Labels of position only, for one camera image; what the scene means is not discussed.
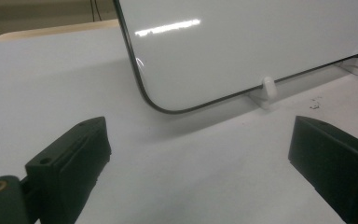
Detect wooden table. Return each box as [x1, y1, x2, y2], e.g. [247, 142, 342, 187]
[0, 19, 120, 43]

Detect small dark debris specks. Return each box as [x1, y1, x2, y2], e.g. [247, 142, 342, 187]
[309, 96, 323, 110]

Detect white whiteboard with dark rim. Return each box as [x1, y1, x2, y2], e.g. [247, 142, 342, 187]
[113, 0, 358, 115]

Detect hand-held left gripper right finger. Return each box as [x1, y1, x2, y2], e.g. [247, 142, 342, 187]
[288, 115, 358, 224]

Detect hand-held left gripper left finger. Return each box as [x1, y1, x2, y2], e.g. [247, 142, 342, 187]
[25, 116, 112, 224]

